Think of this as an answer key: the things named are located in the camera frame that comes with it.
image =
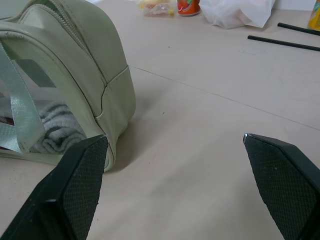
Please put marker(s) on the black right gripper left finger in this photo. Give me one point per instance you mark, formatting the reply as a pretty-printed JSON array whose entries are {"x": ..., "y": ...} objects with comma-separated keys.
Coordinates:
[{"x": 60, "y": 190}]

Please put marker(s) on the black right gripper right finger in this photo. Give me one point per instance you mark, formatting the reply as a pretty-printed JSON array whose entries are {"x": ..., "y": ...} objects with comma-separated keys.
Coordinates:
[{"x": 285, "y": 185}]

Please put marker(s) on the pale green zip bag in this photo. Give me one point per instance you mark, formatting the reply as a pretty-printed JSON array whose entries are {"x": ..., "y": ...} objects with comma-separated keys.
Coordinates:
[{"x": 82, "y": 65}]

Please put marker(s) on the grey striped towel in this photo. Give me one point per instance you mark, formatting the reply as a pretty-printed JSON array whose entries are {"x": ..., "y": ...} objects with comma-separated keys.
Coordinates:
[{"x": 58, "y": 130}]

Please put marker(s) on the black rod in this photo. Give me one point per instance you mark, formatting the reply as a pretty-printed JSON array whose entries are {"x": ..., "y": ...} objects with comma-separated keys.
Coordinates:
[
  {"x": 282, "y": 43},
  {"x": 298, "y": 29}
]

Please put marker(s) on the yellow drink carton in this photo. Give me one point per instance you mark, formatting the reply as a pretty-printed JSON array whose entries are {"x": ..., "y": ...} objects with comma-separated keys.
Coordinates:
[{"x": 314, "y": 18}]

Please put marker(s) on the white plastic bag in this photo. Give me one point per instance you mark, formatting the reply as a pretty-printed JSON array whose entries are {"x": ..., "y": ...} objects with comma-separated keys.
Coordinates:
[{"x": 235, "y": 12}]

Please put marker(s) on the orange soda can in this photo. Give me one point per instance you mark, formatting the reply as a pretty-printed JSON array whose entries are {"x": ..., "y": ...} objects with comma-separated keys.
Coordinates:
[{"x": 188, "y": 7}]

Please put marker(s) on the clear snack packet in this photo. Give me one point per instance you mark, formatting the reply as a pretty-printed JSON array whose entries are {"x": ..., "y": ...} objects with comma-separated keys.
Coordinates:
[{"x": 157, "y": 8}]

